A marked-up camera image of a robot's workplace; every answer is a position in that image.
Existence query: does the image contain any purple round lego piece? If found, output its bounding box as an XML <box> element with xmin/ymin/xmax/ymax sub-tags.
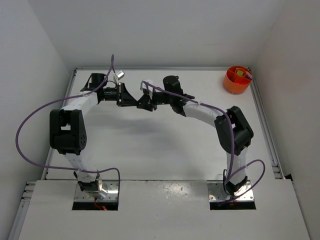
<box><xmin>245</xmin><ymin>73</ymin><xmax>252</xmax><ymax>81</ymax></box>

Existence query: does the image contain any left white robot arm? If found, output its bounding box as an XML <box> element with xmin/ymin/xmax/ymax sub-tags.
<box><xmin>49</xmin><ymin>70</ymin><xmax>138</xmax><ymax>200</ymax></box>

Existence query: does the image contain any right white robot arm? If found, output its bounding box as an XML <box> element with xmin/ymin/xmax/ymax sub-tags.
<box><xmin>138</xmin><ymin>75</ymin><xmax>254</xmax><ymax>196</ymax></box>

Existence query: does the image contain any orange round divided container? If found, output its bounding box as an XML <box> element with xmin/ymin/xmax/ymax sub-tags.
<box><xmin>222</xmin><ymin>65</ymin><xmax>253</xmax><ymax>95</ymax></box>

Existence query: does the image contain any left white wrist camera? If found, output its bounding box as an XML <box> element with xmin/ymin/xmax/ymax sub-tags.
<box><xmin>113</xmin><ymin>70</ymin><xmax>125</xmax><ymax>82</ymax></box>

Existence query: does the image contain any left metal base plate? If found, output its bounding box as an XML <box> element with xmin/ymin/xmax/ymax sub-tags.
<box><xmin>73</xmin><ymin>180</ymin><xmax>119</xmax><ymax>203</ymax></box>

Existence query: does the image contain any metal base plate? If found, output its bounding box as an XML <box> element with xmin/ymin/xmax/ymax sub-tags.
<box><xmin>73</xmin><ymin>180</ymin><xmax>119</xmax><ymax>203</ymax></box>
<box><xmin>207</xmin><ymin>181</ymin><xmax>255</xmax><ymax>202</ymax></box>

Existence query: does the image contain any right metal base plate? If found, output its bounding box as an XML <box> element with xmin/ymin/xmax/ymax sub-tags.
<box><xmin>207</xmin><ymin>181</ymin><xmax>255</xmax><ymax>202</ymax></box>

